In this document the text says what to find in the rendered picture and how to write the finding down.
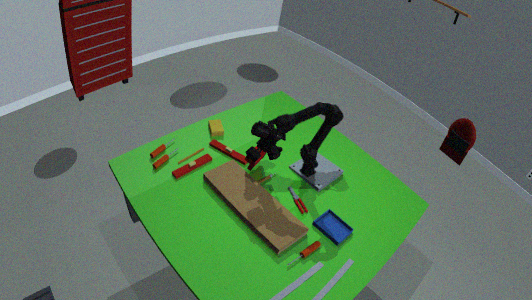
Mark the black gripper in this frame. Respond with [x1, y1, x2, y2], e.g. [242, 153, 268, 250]
[246, 138, 274, 162]

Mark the blue tray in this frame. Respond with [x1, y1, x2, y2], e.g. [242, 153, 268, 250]
[312, 208, 354, 246]

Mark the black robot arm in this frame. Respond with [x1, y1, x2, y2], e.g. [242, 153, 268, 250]
[251, 102, 344, 177]

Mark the tan panel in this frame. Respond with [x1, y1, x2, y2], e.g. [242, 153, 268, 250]
[203, 159, 309, 255]

